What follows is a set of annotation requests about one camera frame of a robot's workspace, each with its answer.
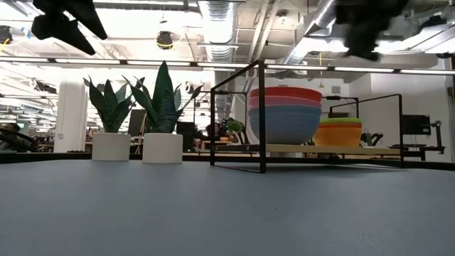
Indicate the small yellow bowl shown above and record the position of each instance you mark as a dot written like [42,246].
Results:
[337,137]

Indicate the wooden shelf with black frame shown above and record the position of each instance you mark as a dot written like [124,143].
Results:
[262,156]

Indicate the long overhead light bar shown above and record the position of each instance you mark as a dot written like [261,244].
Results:
[89,61]

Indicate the large pink bowl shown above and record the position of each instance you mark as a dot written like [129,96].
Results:
[291,104]

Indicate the blue table mat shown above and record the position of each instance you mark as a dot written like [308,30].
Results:
[142,213]

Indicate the white building pillar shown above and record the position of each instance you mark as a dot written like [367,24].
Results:
[71,117]

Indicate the black monitor on stand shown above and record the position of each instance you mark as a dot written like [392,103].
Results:
[416,124]

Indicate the black table frame rim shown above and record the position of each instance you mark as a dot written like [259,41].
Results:
[35,157]

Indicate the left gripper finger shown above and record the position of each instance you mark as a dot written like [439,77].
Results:
[85,16]
[57,28]

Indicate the large blue bowl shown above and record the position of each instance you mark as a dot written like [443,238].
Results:
[291,126]

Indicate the large red bowl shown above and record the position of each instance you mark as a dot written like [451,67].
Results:
[291,93]

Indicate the snake plant in white pot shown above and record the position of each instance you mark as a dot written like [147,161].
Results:
[112,145]
[163,149]

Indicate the silver ribbed ventilation duct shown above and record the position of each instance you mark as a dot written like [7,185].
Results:
[217,28]

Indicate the dark background monitor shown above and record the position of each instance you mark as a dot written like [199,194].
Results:
[136,122]

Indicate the small green bowl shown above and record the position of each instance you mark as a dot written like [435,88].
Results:
[341,121]

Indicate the background work table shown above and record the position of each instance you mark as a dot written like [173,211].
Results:
[419,146]

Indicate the person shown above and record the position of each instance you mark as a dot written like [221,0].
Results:
[213,131]

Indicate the black background computer tower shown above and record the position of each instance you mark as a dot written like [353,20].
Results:
[185,133]

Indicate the small green background plant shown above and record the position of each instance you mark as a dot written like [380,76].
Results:
[234,126]

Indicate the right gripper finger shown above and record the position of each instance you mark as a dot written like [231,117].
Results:
[371,44]
[355,44]

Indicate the large smooth silver duct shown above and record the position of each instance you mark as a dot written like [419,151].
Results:
[313,25]

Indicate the black ceiling dome device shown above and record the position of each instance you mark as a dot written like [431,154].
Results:
[164,40]

